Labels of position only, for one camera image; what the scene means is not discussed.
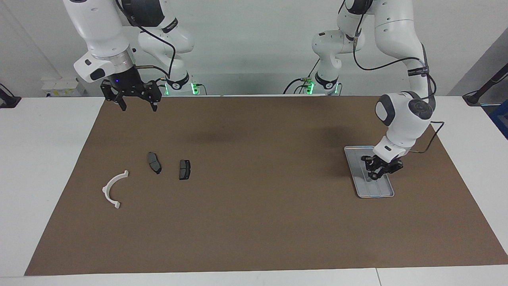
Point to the white curved plastic bracket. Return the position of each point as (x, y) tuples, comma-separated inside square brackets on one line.
[(108, 186)]

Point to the blue crate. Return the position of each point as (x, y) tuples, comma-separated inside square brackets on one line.
[(501, 119)]

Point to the white cardboard box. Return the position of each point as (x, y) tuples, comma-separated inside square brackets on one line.
[(63, 87)]

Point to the dark grey rectangular brake pad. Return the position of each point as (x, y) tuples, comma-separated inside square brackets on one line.
[(184, 169)]

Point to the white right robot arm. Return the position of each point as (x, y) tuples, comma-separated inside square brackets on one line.
[(99, 28)]

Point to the brown table mat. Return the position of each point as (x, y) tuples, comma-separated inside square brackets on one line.
[(254, 238)]

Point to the black stand foot with pole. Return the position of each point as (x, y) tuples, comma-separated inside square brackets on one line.
[(474, 97)]

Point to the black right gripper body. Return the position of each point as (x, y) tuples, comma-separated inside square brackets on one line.
[(126, 81)]

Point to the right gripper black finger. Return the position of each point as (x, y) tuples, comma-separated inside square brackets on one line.
[(154, 91), (108, 90)]

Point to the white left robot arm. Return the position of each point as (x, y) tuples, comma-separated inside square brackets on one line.
[(401, 119)]

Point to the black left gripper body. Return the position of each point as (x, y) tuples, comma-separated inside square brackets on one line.
[(391, 163)]

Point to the silver metal tray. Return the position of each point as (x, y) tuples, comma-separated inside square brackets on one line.
[(359, 174)]

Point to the dark grey curved brake pad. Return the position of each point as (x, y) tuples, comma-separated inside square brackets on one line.
[(154, 162)]

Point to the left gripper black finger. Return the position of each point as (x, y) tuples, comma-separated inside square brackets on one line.
[(387, 172), (369, 167)]

